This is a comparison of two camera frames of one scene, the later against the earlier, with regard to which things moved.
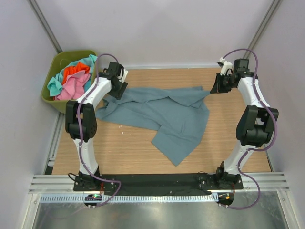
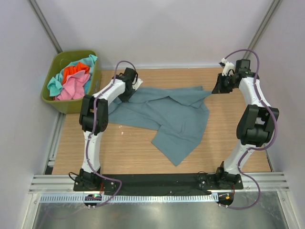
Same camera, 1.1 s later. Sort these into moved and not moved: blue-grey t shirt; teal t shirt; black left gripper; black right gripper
Moved: black left gripper
Not moved: blue-grey t shirt; black right gripper; teal t shirt
